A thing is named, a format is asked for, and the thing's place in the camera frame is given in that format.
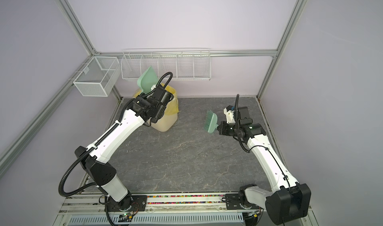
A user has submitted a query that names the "green plastic dustpan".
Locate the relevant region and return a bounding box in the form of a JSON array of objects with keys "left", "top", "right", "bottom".
[{"left": 137, "top": 66, "right": 159, "bottom": 93}]

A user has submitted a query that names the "green hand brush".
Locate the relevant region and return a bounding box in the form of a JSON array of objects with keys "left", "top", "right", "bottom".
[{"left": 203, "top": 110, "right": 218, "bottom": 134}]

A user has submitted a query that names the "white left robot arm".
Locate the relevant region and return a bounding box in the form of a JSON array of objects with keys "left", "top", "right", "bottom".
[{"left": 58, "top": 72, "right": 174, "bottom": 211}]

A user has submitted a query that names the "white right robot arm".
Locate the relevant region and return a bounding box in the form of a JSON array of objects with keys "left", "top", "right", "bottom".
[{"left": 216, "top": 96, "right": 311, "bottom": 225}]

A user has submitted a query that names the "beige bin yellow bag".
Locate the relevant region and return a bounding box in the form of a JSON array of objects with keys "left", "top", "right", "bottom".
[{"left": 131, "top": 86, "right": 179, "bottom": 132}]

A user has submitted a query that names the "small white mesh basket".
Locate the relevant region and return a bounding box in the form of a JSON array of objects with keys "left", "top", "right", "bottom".
[{"left": 73, "top": 56, "right": 121, "bottom": 97}]

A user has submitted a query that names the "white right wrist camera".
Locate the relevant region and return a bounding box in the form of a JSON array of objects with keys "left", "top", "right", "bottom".
[{"left": 223, "top": 105, "right": 238, "bottom": 124}]

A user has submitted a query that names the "long white wire basket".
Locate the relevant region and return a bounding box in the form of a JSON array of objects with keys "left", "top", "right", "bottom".
[{"left": 121, "top": 48, "right": 211, "bottom": 81}]

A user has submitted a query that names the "aluminium front rail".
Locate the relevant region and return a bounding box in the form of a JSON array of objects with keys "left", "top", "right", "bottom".
[{"left": 58, "top": 191, "right": 312, "bottom": 216}]

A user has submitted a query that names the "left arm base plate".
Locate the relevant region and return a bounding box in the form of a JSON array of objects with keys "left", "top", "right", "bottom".
[{"left": 106, "top": 195, "right": 147, "bottom": 212}]

